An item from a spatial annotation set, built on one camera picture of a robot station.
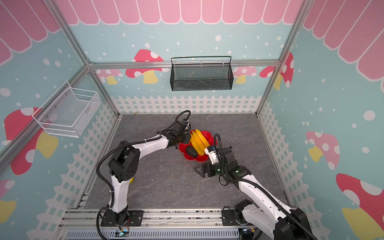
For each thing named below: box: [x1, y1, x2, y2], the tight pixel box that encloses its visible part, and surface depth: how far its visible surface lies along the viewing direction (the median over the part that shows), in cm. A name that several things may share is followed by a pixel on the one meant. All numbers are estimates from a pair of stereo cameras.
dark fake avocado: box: [186, 146, 198, 158], surface depth 96 cm
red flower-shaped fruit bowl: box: [178, 129, 215, 162], surface depth 98 cm
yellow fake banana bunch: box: [190, 129, 211, 156], surface depth 101 cm
